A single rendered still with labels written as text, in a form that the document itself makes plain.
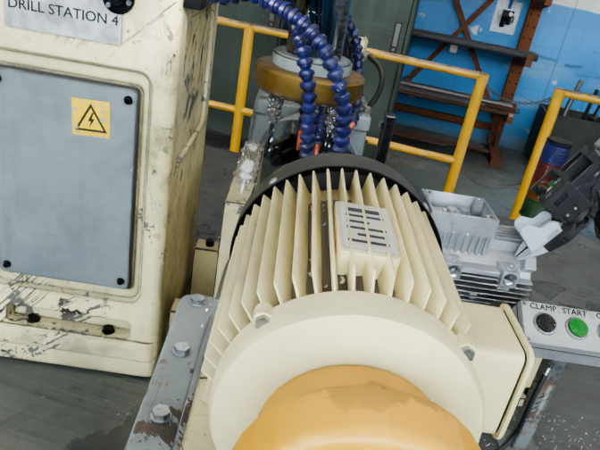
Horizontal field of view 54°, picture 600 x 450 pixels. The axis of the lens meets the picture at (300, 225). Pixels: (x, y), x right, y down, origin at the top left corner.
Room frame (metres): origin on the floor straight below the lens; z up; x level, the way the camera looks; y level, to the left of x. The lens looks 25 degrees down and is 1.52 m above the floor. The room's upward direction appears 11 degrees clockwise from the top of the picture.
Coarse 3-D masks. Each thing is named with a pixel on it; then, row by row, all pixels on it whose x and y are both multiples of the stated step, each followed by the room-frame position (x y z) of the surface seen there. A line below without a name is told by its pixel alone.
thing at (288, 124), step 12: (288, 120) 1.31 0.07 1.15; (276, 132) 1.25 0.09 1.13; (288, 132) 1.21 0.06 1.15; (324, 132) 1.21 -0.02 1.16; (264, 144) 1.23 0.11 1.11; (276, 144) 1.18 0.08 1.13; (288, 144) 1.19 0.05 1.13; (264, 156) 1.18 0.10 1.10; (276, 156) 1.18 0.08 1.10; (288, 156) 1.18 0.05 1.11; (264, 168) 1.18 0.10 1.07; (276, 168) 1.18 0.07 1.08
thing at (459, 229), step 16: (432, 192) 1.03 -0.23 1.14; (432, 208) 0.95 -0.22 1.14; (448, 208) 0.99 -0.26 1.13; (464, 208) 1.00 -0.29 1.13; (480, 208) 1.03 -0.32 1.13; (448, 224) 0.94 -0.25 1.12; (464, 224) 0.94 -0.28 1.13; (480, 224) 0.95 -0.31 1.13; (496, 224) 0.95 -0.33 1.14; (448, 240) 0.94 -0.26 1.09; (464, 240) 0.94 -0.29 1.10; (480, 240) 0.94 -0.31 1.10
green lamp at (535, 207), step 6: (528, 198) 1.30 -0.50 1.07; (522, 204) 1.32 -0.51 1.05; (528, 204) 1.29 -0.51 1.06; (534, 204) 1.28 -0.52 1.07; (540, 204) 1.28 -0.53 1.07; (522, 210) 1.30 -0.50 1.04; (528, 210) 1.29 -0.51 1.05; (534, 210) 1.28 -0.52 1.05; (540, 210) 1.28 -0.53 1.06; (546, 210) 1.29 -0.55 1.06; (528, 216) 1.29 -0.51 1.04; (534, 216) 1.28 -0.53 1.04
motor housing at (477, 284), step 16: (496, 240) 0.96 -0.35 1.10; (512, 240) 0.97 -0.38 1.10; (464, 256) 0.94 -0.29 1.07; (480, 256) 0.94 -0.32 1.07; (496, 256) 0.95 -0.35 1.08; (512, 256) 0.95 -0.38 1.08; (464, 272) 0.91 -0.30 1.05; (480, 272) 0.91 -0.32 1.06; (496, 272) 0.91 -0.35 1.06; (464, 288) 0.91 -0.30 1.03; (480, 288) 0.90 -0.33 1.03; (496, 288) 0.91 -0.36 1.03; (512, 288) 0.92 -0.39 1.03; (528, 288) 0.92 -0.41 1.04; (512, 304) 0.91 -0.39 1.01
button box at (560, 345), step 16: (528, 304) 0.79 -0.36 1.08; (544, 304) 0.80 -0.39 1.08; (528, 320) 0.77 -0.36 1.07; (560, 320) 0.78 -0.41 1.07; (592, 320) 0.79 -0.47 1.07; (528, 336) 0.75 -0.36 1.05; (544, 336) 0.75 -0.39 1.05; (560, 336) 0.76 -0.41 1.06; (592, 336) 0.77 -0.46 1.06; (544, 352) 0.76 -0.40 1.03; (560, 352) 0.75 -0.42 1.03; (576, 352) 0.75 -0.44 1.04; (592, 352) 0.75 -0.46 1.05
